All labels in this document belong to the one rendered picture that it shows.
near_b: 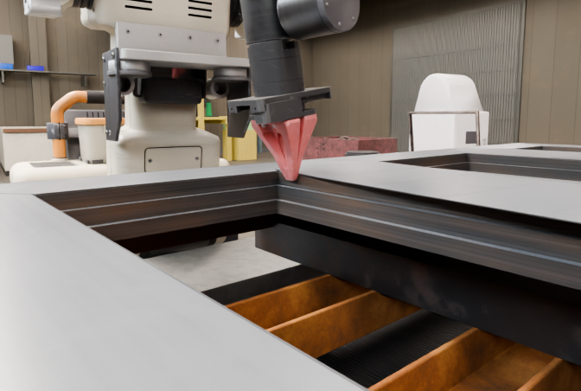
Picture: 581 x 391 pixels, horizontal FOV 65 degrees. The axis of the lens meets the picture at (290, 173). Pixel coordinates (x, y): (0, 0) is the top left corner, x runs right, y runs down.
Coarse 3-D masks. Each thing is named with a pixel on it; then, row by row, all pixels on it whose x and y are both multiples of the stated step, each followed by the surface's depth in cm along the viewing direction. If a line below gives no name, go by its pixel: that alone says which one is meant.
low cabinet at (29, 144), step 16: (0, 128) 777; (16, 128) 740; (32, 128) 744; (0, 144) 826; (16, 144) 737; (32, 144) 750; (48, 144) 763; (0, 160) 879; (16, 160) 739; (32, 160) 752; (48, 160) 765
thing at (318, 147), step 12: (312, 144) 569; (324, 144) 554; (336, 144) 540; (348, 144) 526; (360, 144) 517; (372, 144) 533; (384, 144) 549; (396, 144) 566; (312, 156) 571; (324, 156) 556; (336, 156) 541
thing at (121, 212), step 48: (96, 192) 42; (144, 192) 45; (192, 192) 48; (240, 192) 51; (288, 192) 53; (336, 192) 48; (384, 192) 43; (432, 240) 38; (480, 240) 36; (528, 240) 33; (576, 240) 30; (576, 288) 30
